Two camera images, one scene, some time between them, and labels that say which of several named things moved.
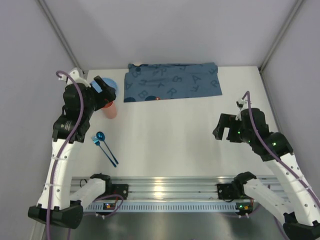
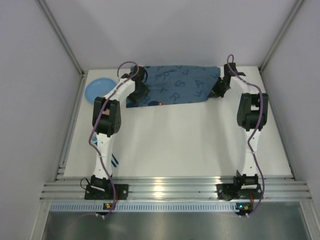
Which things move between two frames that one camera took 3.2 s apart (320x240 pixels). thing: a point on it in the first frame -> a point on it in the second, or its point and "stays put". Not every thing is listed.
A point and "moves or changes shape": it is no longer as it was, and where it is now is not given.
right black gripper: (225, 127) -> (219, 88)
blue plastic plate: (108, 82) stays put
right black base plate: (226, 191) stays put
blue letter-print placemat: (148, 82) moves or changes shape
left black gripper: (105, 90) -> (137, 93)
